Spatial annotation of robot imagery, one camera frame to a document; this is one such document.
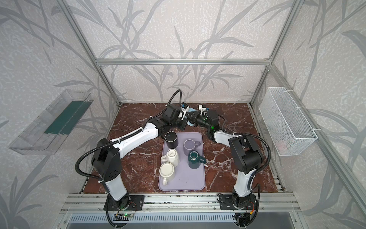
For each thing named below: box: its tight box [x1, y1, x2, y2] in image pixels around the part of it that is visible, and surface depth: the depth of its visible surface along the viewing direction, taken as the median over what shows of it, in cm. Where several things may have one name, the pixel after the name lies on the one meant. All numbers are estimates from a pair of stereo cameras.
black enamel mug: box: [164, 130, 179, 149], surface depth 90 cm
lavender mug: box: [183, 138, 202, 157], surface depth 89 cm
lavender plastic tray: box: [158, 132, 206, 191], surface depth 84 cm
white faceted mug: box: [160, 148, 181, 168], surface depth 82 cm
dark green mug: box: [187, 150, 207, 170], surface depth 82 cm
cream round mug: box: [159, 162, 175, 187], surface depth 79 cm
